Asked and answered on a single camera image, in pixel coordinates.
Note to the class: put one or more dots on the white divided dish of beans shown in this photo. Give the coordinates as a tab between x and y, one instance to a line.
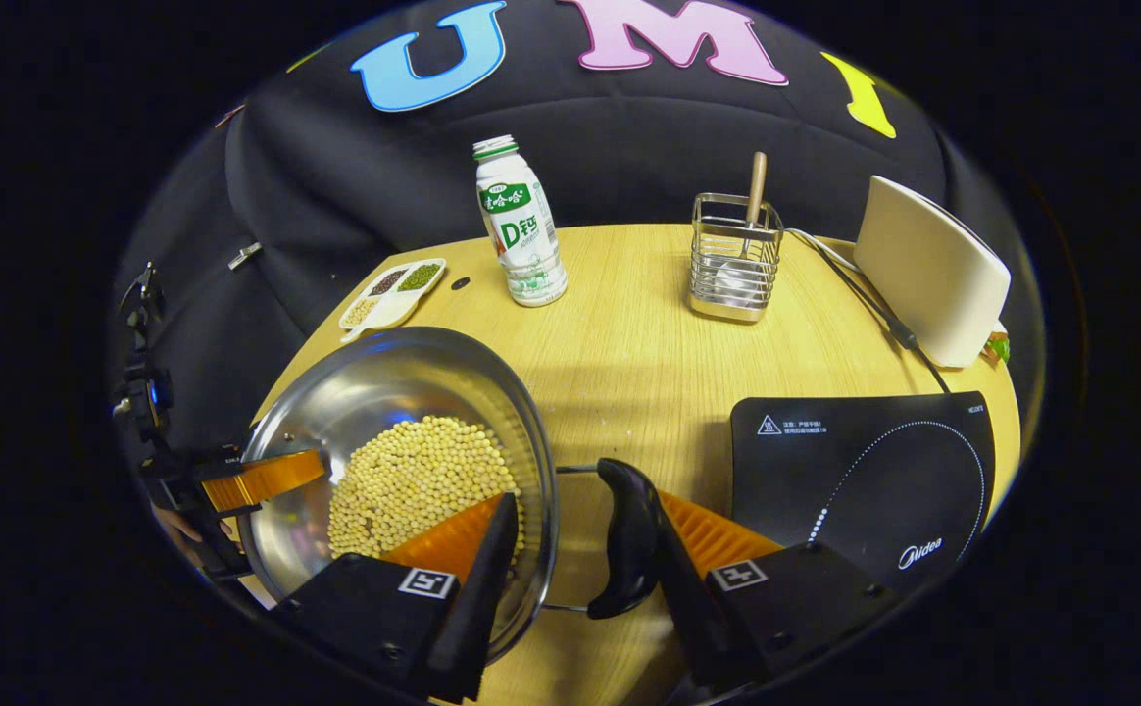
389	294

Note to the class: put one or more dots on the black backdrop cloth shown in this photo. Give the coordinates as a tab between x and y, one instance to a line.
629	147

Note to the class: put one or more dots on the pile of yellow soybeans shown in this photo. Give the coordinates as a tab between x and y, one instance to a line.
414	480

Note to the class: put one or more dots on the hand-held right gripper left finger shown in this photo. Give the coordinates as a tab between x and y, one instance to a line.
477	598

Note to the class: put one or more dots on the white drink bottle green label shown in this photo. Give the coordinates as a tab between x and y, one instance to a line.
521	235

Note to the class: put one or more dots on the black induction cooktop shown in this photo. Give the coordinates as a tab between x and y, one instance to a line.
874	471

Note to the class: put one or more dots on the toy sandwich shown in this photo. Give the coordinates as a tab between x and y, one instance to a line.
998	348

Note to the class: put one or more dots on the white toaster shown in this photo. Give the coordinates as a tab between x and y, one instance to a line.
923	270

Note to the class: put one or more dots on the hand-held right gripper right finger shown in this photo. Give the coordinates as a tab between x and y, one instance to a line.
703	618

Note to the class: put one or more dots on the silver metal clip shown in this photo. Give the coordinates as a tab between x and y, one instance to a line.
245	256

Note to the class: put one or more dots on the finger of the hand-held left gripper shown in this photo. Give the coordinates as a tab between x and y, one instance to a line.
262	479

